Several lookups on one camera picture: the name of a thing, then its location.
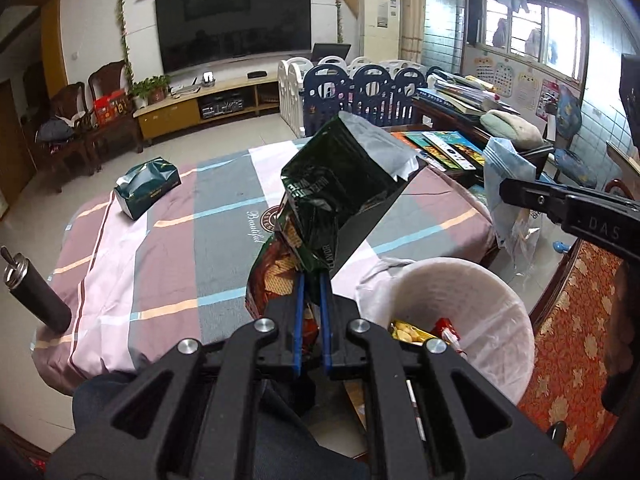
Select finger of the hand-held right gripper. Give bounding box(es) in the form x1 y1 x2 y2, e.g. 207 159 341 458
499 176 640 261

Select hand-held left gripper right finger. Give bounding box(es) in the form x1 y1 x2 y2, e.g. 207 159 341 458
320 270 576 480

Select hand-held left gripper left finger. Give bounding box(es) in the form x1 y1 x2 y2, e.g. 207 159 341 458
45 270 307 480

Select red cracker packet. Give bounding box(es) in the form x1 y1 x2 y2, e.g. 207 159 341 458
246 235 322 356

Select light blue plastic bag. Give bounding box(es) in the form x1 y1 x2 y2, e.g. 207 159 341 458
484 137 539 266

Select red cigarette box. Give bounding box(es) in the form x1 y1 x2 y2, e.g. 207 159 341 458
435 317 461 356

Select white wastebasket with plastic liner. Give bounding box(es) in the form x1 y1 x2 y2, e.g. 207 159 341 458
355 257 536 406

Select green snack bag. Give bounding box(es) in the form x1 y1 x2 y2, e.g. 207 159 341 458
277 111 422 277

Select person's right hand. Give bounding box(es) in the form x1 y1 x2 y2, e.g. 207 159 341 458
601 260 640 406

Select blue children's chair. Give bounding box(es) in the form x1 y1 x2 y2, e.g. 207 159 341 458
545 85 599 191

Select window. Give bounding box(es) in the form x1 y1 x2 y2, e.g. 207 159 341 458
467 0 586 81

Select grey-green cushion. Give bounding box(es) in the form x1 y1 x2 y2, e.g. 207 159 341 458
480 110 545 149

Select wooden chair with red cushion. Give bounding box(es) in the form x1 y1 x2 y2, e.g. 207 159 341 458
517 180 640 461

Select pink grey checkered tablecloth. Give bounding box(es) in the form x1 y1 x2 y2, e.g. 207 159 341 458
31 137 500 397

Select stack of books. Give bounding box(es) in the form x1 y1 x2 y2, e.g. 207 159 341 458
417 72 521 116

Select pile of picture books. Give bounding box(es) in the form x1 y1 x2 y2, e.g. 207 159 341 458
392 130 486 171

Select dark wooden side table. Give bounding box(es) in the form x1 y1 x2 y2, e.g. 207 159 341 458
412 95 556 187

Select green tissue box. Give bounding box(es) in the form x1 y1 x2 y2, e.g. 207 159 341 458
114 156 182 221

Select beige curtain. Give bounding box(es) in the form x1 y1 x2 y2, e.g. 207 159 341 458
395 0 426 61

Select black audio receiver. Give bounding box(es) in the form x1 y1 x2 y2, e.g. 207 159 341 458
199 97 246 120

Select white playpen fence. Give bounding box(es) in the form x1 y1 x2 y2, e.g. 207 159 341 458
277 57 426 136

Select wooden television cabinet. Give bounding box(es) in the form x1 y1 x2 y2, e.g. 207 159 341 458
134 76 281 147

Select white standing air conditioner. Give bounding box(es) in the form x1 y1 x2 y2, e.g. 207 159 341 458
362 0 401 61

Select black thermos bottle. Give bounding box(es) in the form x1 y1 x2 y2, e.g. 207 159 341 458
0 246 74 335

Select black monitor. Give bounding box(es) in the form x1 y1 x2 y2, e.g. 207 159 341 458
310 43 352 64

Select potted green plant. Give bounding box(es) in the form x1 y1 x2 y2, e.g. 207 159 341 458
131 76 171 107

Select red gift box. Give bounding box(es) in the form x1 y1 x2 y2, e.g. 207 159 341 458
93 90 132 127

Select green vine garland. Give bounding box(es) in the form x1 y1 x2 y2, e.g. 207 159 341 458
116 0 135 89
332 0 346 44

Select black television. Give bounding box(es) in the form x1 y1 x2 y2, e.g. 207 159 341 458
155 0 314 75

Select black bag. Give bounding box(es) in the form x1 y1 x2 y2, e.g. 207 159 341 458
36 117 76 144

